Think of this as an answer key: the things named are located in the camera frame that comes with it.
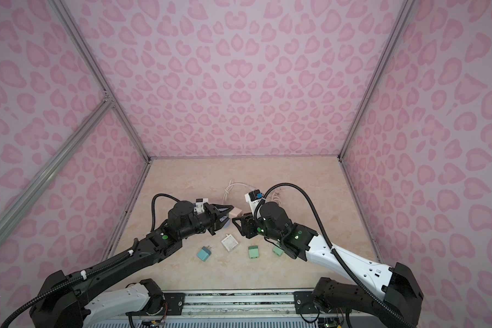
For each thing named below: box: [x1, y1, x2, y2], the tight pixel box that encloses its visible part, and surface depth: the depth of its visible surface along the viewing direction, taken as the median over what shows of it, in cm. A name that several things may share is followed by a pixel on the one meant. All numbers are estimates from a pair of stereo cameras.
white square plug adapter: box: [221, 233, 239, 252], surface depth 88 cm
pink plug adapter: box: [228, 207, 243, 219], surface depth 73 cm
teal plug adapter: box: [196, 245, 212, 262], surface depth 86 cm
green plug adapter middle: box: [248, 245, 259, 259], surface depth 86 cm
